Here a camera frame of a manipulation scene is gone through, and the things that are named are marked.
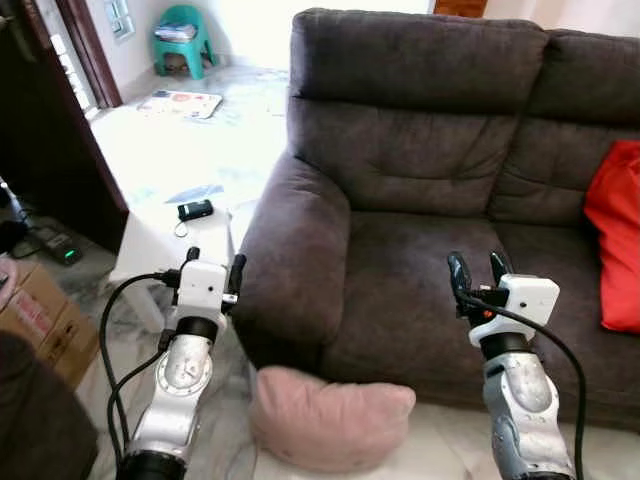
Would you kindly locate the window with grille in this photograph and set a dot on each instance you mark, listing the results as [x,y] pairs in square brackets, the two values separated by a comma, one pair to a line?
[120,16]

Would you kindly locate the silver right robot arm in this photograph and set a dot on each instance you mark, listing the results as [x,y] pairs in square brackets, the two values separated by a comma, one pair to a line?
[522,400]

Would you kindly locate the pink pillow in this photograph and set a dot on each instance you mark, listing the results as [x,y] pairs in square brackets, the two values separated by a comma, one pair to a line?
[330,420]

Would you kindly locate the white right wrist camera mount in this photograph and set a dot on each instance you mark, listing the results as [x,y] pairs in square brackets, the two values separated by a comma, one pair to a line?
[528,298]

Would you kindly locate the small black device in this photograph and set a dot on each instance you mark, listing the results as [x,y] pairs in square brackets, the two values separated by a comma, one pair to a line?
[196,210]

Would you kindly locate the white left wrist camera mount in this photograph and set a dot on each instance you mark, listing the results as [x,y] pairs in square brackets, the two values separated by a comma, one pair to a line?
[202,285]

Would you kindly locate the white side table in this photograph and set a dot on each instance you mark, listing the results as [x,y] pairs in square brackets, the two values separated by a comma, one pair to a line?
[150,245]

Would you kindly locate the black power strip green light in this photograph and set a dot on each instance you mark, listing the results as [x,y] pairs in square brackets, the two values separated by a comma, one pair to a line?
[58,246]

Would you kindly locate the dark brown wooden door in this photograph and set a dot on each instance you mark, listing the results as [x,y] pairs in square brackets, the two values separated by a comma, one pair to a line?
[50,140]

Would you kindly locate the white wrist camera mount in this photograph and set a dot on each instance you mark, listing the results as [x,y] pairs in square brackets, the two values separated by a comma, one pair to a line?
[202,285]
[528,298]

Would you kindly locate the cardboard box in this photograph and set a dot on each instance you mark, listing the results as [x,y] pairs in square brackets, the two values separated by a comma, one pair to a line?
[45,320]

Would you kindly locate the green plastic stool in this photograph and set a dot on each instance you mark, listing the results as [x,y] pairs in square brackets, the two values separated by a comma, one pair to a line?
[185,55]

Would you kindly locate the dark grey fabric sofa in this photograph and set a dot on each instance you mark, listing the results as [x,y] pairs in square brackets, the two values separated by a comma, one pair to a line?
[420,150]

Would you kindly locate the dark brown armchair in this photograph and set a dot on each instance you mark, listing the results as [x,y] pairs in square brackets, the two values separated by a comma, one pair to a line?
[40,420]

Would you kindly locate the brown door frame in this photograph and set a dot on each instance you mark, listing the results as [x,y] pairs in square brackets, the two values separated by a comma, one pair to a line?
[92,50]

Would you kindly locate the stack of papers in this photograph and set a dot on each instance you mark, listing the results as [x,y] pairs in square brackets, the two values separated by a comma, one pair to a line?
[176,32]

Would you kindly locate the red pillow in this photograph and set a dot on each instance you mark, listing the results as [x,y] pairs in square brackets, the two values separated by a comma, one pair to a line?
[620,230]

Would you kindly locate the brown wooden panel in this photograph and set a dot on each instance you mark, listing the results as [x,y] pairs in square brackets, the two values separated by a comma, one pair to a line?
[460,7]

